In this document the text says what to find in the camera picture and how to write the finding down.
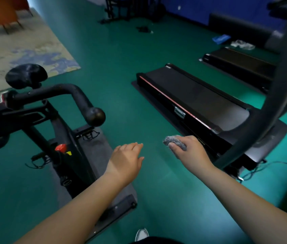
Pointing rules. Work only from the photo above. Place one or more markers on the small black floor object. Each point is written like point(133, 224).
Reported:
point(143, 29)

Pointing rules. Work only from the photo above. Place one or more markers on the person's white left shoe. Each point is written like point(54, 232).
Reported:
point(141, 235)

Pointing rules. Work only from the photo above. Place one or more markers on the person's right forearm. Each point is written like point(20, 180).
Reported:
point(255, 208)

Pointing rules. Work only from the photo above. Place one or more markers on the person's left hand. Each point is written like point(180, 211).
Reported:
point(125, 165)

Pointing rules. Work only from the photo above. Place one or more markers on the blue flat pad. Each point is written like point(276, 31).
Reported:
point(221, 39)

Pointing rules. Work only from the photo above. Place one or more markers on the black exercise bike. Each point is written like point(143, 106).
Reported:
point(74, 160)

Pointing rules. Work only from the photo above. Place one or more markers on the light grey floor rug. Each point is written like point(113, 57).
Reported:
point(18, 48)

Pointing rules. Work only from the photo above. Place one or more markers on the grey cleaning cloth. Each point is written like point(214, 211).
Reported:
point(171, 141)

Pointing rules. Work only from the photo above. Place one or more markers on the person's left forearm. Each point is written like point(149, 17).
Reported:
point(69, 216)

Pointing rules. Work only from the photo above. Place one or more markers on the black weight rack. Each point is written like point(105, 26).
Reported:
point(133, 7)

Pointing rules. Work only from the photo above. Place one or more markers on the person's right hand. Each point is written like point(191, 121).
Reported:
point(194, 157)

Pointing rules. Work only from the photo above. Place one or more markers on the white crumpled item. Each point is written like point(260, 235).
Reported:
point(242, 45)

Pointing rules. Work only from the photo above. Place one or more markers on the black treadmill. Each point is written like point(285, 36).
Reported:
point(240, 62)
point(197, 99)

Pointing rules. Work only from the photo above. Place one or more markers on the person's dark trousers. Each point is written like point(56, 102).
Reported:
point(158, 241)

